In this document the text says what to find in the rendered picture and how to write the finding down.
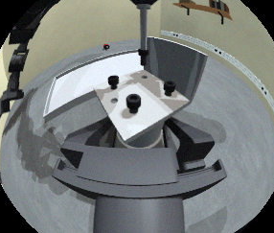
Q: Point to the white l-shaped bracket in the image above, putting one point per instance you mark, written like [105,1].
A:
[166,61]

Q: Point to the grey cylinder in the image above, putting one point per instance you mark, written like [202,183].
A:
[146,141]

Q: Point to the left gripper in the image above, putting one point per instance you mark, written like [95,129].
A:
[40,5]

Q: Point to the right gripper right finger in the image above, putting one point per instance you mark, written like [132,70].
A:
[195,144]

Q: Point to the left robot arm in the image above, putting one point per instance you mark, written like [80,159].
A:
[21,35]

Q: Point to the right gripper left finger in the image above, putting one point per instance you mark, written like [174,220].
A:
[92,134]

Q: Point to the white shallow rectangular tray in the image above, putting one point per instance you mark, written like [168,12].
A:
[79,80]

